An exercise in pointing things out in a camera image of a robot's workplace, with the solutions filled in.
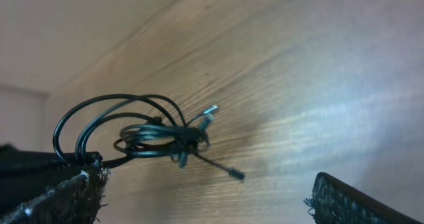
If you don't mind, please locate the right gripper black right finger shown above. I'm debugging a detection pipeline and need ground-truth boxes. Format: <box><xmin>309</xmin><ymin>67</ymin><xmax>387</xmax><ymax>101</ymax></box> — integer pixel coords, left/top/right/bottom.
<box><xmin>303</xmin><ymin>172</ymin><xmax>421</xmax><ymax>224</ymax></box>

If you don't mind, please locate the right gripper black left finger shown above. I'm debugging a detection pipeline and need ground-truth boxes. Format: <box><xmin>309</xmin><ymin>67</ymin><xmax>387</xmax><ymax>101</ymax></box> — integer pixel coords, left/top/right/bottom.
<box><xmin>1</xmin><ymin>167</ymin><xmax>109</xmax><ymax>223</ymax></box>

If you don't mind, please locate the black USB cable thin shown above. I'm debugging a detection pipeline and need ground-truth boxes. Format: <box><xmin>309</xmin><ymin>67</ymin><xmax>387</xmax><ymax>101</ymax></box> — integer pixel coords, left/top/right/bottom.
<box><xmin>113</xmin><ymin>139</ymin><xmax>245</xmax><ymax>181</ymax></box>

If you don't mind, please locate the black USB cable thick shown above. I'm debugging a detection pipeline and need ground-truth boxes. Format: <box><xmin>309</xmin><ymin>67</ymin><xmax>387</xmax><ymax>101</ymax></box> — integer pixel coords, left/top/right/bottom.
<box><xmin>52</xmin><ymin>93</ymin><xmax>218</xmax><ymax>168</ymax></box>

